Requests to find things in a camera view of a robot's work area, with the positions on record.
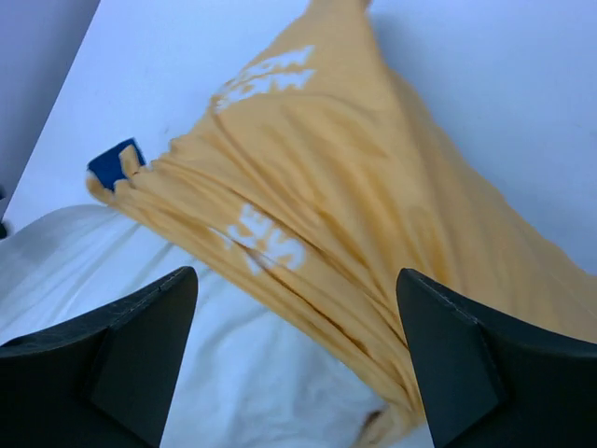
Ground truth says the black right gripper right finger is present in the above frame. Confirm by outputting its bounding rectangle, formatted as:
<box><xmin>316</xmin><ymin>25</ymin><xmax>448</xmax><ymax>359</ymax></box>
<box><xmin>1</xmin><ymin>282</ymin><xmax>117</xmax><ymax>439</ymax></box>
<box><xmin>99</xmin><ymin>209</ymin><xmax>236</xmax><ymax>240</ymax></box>
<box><xmin>396</xmin><ymin>269</ymin><xmax>596</xmax><ymax>447</ymax></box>

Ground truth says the white pillow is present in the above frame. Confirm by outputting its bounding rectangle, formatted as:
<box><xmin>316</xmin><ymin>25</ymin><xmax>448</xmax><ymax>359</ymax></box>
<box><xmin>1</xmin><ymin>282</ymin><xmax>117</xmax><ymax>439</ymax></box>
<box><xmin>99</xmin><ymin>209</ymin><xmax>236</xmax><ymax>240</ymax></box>
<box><xmin>0</xmin><ymin>203</ymin><xmax>430</xmax><ymax>448</ymax></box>

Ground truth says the yellow and blue Mickey pillowcase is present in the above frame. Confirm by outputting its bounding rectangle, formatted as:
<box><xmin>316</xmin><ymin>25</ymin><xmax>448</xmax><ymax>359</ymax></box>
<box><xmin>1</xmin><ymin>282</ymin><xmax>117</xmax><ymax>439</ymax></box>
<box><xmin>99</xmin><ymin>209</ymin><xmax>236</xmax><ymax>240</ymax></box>
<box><xmin>87</xmin><ymin>1</ymin><xmax>596</xmax><ymax>447</ymax></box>

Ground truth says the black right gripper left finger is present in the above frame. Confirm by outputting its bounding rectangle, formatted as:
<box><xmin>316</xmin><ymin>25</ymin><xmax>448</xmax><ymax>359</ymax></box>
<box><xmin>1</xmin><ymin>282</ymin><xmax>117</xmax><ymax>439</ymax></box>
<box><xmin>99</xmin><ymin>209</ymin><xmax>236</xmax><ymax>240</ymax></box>
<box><xmin>1</xmin><ymin>267</ymin><xmax>199</xmax><ymax>447</ymax></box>

